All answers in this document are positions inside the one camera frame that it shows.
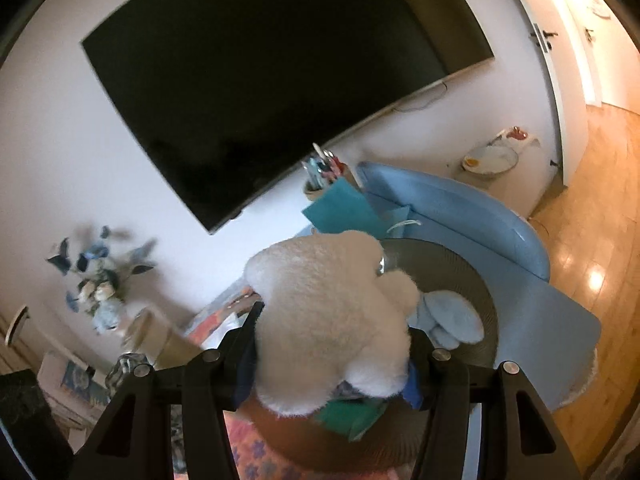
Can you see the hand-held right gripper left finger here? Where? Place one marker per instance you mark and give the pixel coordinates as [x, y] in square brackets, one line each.
[244, 360]

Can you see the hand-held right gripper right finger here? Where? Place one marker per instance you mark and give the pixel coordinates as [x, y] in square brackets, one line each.
[414, 385]

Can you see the white plush toy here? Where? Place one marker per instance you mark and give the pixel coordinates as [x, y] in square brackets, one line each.
[330, 320]

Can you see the brown round basket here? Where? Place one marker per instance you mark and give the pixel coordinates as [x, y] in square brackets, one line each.
[300, 440]

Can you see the brown cardboard box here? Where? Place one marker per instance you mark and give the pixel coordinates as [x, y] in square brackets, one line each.
[180, 347]

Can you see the teal cloth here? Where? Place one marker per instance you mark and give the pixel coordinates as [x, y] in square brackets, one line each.
[347, 417]

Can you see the light blue plush toy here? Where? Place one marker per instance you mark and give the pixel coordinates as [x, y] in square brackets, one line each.
[450, 317]

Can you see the floral tablecloth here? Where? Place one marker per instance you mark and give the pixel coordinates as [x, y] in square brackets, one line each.
[250, 455]

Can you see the glass jar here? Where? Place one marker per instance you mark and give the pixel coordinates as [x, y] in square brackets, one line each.
[127, 370]

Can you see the dark grey round ribbed object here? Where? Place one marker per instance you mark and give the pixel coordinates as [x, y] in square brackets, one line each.
[450, 270]

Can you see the white vase with blue flowers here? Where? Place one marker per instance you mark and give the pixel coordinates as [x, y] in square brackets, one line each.
[102, 287]

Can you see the small blue paper bag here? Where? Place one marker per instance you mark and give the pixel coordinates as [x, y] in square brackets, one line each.
[400, 216]

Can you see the stack of books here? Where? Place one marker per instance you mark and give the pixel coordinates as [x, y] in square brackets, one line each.
[75, 385]

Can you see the light blue sofa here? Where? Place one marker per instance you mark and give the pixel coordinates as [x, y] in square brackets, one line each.
[465, 220]

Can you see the teal paper bag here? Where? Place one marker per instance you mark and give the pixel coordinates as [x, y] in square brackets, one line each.
[342, 210]

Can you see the pen holder with pens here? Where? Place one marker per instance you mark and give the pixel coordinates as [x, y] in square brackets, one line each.
[317, 182]

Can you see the white cabinet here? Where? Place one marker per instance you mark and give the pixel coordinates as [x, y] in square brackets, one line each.
[525, 180]

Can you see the round white tray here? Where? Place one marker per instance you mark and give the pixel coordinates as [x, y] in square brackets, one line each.
[492, 157]

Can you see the white door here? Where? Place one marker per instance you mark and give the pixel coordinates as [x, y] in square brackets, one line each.
[560, 85]

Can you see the black wall television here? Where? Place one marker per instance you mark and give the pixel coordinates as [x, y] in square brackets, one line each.
[275, 85]

